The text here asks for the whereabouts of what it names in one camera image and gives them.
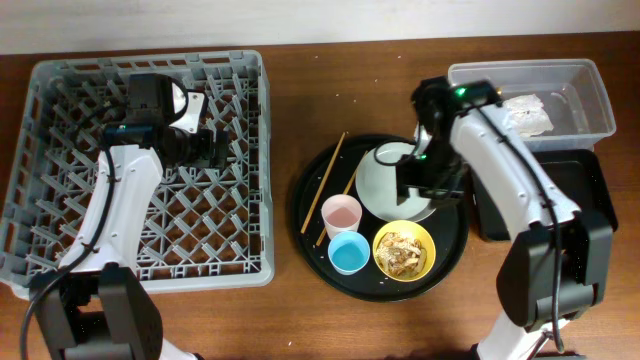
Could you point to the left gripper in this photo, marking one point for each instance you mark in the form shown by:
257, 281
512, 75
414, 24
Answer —
205, 140

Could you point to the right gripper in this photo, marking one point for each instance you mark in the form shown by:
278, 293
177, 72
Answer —
407, 172

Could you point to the yellow bowl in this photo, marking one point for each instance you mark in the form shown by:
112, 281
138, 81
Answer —
416, 231

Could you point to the food scraps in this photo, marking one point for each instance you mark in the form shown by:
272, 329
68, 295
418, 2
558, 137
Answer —
400, 255

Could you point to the white napkin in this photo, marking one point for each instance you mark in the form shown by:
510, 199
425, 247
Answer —
527, 115

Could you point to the pink cup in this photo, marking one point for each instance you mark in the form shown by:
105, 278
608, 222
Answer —
341, 213

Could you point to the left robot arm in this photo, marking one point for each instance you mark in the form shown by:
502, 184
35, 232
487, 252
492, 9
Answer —
93, 306

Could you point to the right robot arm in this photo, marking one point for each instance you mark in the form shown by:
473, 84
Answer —
557, 266

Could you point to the grey dishwasher rack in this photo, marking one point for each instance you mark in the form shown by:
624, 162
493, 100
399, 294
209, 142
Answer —
204, 228

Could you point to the grey ceramic plate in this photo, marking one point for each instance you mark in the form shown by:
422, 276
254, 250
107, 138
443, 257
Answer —
376, 188

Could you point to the right wooden chopstick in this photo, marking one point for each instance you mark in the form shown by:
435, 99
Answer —
345, 192

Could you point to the wooden chopstick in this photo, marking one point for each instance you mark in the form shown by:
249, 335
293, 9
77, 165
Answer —
345, 192
322, 183

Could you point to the left wooden chopstick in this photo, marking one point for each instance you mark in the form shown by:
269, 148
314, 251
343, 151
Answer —
322, 183

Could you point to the blue cup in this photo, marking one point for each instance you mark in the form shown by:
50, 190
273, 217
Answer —
349, 252

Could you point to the round black tray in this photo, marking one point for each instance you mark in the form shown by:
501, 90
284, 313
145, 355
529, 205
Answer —
448, 226

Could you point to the black rectangular tray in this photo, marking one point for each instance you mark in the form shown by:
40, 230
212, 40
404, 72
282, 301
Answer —
576, 172

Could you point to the clear plastic bin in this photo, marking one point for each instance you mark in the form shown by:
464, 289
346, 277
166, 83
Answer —
572, 92

